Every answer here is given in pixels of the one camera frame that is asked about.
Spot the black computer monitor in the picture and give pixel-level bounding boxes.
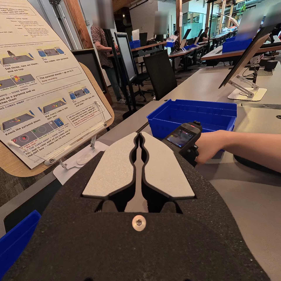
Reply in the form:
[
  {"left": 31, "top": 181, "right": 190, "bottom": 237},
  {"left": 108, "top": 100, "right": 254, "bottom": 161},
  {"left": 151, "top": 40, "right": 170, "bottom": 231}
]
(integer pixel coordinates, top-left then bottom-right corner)
[
  {"left": 114, "top": 32, "right": 138, "bottom": 85},
  {"left": 71, "top": 49, "right": 106, "bottom": 93}
]

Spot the printed instruction sheet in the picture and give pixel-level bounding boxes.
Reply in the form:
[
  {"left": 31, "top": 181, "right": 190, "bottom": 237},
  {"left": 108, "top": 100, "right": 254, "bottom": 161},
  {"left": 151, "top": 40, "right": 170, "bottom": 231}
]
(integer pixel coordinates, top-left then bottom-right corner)
[{"left": 0, "top": 0, "right": 113, "bottom": 169}]

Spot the wooden top desk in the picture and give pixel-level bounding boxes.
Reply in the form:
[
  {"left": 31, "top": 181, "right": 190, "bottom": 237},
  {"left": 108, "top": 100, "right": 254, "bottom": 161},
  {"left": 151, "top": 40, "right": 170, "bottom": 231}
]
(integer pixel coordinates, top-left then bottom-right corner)
[{"left": 107, "top": 41, "right": 168, "bottom": 58}]

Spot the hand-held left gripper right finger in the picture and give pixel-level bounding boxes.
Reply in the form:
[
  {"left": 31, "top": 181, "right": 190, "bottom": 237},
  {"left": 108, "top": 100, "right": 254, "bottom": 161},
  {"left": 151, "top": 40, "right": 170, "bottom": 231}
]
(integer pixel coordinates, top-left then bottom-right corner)
[{"left": 140, "top": 131, "right": 196, "bottom": 212}]

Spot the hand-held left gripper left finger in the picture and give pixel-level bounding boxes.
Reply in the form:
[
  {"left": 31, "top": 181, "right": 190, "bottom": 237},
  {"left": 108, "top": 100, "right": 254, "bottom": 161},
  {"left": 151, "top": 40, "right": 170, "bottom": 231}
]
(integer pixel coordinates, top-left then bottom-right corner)
[{"left": 82, "top": 132, "right": 140, "bottom": 212}]

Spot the person's right hand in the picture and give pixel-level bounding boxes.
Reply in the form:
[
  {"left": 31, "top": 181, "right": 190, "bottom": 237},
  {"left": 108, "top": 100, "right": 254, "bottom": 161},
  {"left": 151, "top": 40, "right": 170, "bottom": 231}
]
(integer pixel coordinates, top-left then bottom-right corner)
[{"left": 194, "top": 130, "right": 227, "bottom": 165}]

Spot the blue plastic storage bin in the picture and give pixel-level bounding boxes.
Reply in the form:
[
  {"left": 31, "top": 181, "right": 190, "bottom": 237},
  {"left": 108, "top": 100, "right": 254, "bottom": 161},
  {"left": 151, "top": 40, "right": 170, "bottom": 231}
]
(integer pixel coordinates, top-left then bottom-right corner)
[
  {"left": 222, "top": 37, "right": 253, "bottom": 54},
  {"left": 0, "top": 210, "right": 42, "bottom": 279},
  {"left": 147, "top": 99, "right": 237, "bottom": 159}
]

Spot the person's right forearm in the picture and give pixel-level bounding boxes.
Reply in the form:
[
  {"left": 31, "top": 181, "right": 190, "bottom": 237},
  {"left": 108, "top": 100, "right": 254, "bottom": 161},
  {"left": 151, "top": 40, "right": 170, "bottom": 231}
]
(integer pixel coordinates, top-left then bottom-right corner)
[{"left": 222, "top": 130, "right": 281, "bottom": 173}]

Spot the wooden support post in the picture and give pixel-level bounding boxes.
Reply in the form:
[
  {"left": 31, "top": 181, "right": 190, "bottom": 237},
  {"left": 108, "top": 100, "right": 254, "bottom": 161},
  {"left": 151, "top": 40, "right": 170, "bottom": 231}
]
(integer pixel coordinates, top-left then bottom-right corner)
[
  {"left": 64, "top": 0, "right": 94, "bottom": 50},
  {"left": 176, "top": 0, "right": 183, "bottom": 33}
]

